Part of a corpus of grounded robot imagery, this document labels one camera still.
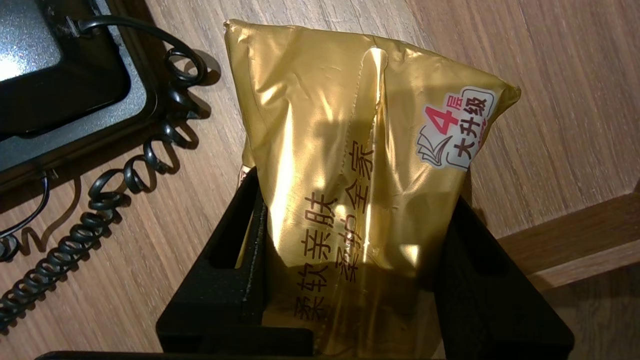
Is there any black coiled phone cord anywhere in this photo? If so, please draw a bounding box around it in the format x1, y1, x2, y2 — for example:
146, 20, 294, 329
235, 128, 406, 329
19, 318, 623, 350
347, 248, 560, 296
0, 15, 208, 333

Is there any gold tissue pack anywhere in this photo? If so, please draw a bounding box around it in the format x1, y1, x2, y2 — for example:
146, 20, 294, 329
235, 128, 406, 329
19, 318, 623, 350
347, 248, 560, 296
222, 19, 522, 360

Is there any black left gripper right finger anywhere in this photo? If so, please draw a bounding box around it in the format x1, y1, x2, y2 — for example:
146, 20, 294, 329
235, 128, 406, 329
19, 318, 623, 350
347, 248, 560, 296
432, 195, 575, 360

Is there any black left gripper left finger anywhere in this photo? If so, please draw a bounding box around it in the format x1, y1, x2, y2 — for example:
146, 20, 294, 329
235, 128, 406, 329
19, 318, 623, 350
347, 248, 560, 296
156, 167, 316, 357

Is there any round wooden nightstand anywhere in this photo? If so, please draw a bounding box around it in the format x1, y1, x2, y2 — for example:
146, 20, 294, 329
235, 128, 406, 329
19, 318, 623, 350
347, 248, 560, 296
0, 0, 640, 360

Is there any black telephone handset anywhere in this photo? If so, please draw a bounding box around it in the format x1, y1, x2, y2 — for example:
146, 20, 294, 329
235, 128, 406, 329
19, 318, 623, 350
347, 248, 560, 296
0, 0, 132, 138

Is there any black and white telephone base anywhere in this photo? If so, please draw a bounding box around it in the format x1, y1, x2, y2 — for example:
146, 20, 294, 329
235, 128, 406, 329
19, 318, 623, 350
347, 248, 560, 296
0, 0, 160, 193

